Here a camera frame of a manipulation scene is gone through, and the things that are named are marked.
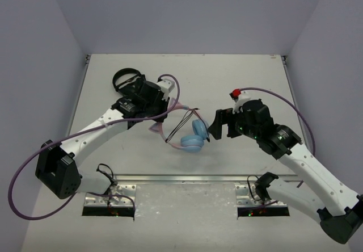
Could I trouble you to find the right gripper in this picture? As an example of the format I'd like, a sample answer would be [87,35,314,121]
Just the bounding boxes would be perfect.
[208,107,260,140]

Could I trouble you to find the pink blue cat-ear headphones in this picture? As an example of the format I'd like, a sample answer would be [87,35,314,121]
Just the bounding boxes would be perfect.
[149,98,210,153]

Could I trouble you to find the black headphone cable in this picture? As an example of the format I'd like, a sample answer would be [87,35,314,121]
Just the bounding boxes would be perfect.
[164,107,211,144]

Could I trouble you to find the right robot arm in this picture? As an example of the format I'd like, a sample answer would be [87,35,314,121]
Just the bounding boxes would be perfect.
[208,99,362,244]

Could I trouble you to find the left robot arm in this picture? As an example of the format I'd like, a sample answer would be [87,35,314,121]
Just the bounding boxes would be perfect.
[35,79,175,199]

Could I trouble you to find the black headphones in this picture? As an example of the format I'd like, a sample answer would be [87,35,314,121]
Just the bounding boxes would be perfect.
[112,68,146,96]

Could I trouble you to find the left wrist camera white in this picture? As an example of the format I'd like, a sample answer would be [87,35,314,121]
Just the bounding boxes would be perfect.
[157,79,175,95]

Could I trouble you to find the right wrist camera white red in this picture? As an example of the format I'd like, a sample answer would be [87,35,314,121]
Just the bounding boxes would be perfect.
[230,89,251,114]

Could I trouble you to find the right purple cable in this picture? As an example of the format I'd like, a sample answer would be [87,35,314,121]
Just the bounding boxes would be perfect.
[239,86,317,189]

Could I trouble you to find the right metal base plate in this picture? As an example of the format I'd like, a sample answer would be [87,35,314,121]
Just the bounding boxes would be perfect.
[235,183,288,208]

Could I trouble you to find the metal base plate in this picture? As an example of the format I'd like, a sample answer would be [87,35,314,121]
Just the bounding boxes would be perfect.
[235,183,288,208]
[83,184,137,208]

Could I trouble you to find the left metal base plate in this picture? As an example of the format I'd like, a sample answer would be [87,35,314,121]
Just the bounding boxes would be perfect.
[83,184,137,208]

